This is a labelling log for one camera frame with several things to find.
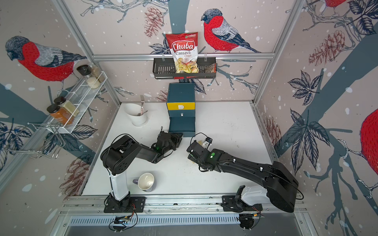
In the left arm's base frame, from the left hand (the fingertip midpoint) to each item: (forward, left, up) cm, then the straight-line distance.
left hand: (186, 132), depth 93 cm
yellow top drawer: (+13, +3, +12) cm, 18 cm away
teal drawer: (+13, +3, +4) cm, 14 cm away
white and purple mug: (-29, +22, -4) cm, 37 cm away
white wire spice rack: (-2, +54, +28) cm, 61 cm away
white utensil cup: (+17, +39, +3) cm, 43 cm away
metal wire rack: (-18, +63, +22) cm, 69 cm away
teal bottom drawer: (+8, +1, -3) cm, 9 cm away
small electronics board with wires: (-47, +31, -9) cm, 57 cm away
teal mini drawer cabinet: (+23, +4, +14) cm, 27 cm away
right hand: (-16, -4, +2) cm, 17 cm away
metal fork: (+22, +33, +5) cm, 40 cm away
